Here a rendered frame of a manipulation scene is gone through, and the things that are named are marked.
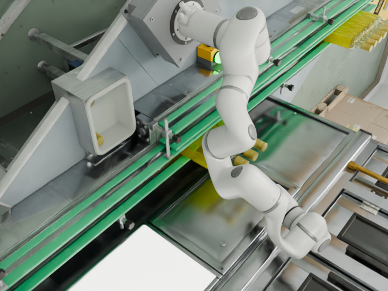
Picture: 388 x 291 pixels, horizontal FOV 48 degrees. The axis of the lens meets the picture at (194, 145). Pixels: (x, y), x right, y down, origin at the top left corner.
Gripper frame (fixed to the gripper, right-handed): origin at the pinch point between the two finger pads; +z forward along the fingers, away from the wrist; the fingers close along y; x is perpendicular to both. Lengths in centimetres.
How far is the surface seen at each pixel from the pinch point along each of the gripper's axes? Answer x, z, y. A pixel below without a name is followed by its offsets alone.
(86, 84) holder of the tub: 37, 40, 33
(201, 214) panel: 16.2, 10.0, -13.0
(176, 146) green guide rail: 14.7, 26.6, 6.0
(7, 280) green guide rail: 79, 10, 3
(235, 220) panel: 8.0, 1.0, -13.0
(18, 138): 55, 91, -16
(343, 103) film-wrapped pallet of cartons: -352, 202, -234
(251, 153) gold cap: -7.7, 12.8, 0.9
